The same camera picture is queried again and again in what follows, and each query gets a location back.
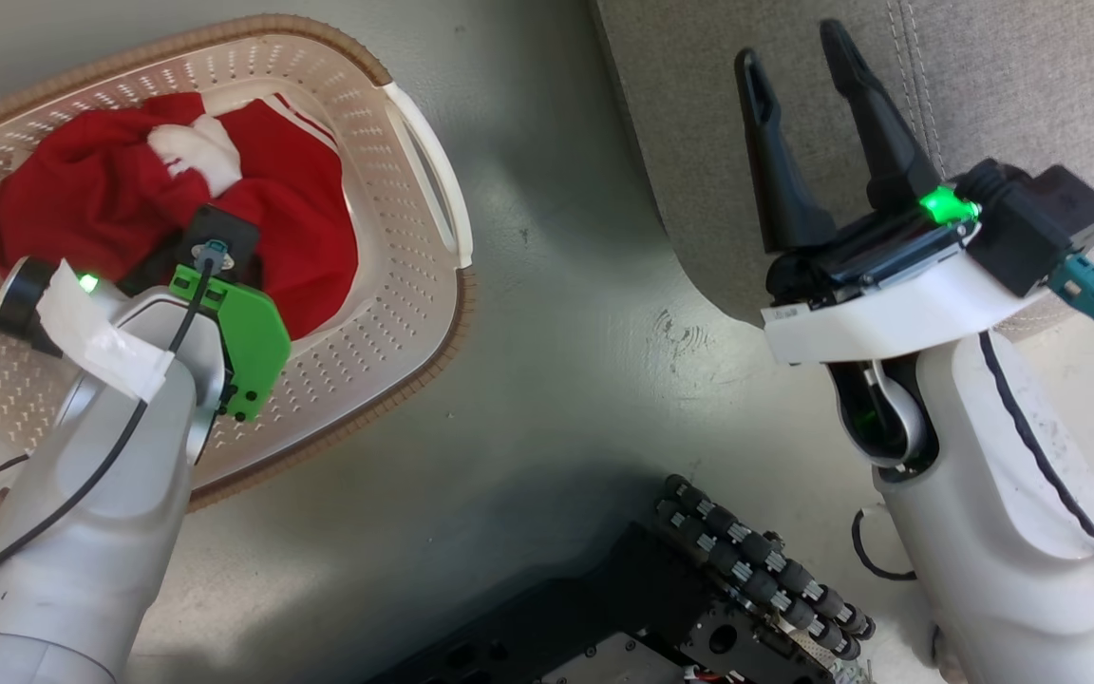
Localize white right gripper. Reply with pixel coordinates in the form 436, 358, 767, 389
735, 19, 1051, 368

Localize grey fabric sofa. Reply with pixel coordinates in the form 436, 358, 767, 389
590, 0, 1094, 343

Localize red and white garment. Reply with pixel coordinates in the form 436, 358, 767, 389
0, 90, 360, 341

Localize cream plastic laundry basket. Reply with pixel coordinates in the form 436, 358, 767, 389
0, 13, 478, 514

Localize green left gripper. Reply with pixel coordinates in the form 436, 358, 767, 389
120, 242, 292, 422

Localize black looped right arm cable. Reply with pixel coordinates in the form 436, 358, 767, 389
850, 506, 918, 581

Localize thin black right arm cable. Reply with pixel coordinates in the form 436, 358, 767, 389
978, 328, 1094, 592

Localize black roller omni wheel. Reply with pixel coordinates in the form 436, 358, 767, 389
654, 473, 877, 662

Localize white tape strip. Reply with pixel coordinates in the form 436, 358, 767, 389
34, 258, 175, 403

